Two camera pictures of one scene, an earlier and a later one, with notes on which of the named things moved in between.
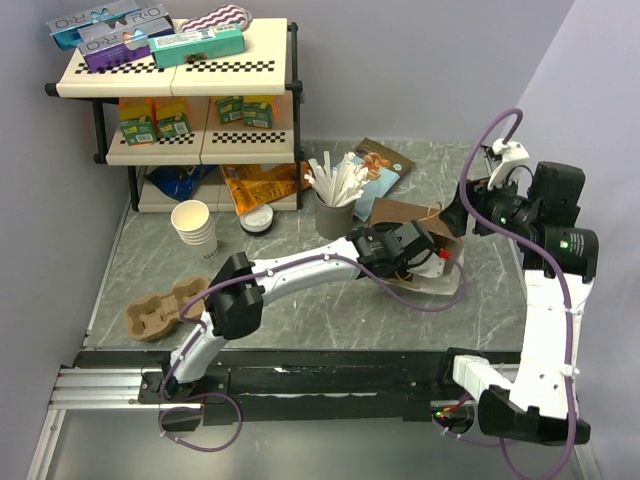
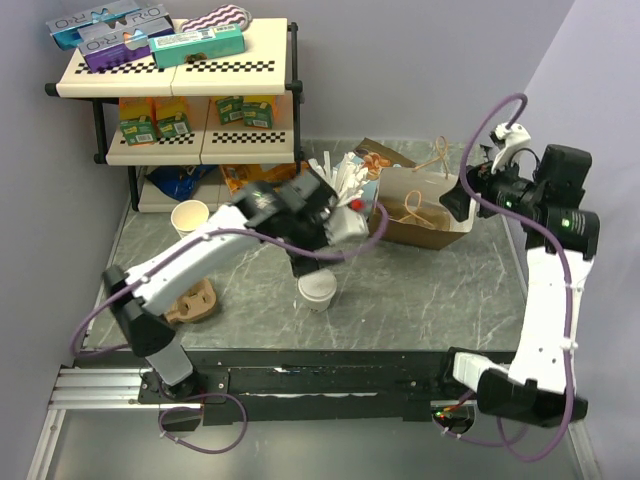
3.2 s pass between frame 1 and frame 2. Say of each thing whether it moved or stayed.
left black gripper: moved
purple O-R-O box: stayed
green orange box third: stayed
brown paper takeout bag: moved
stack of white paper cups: stayed
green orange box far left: stayed
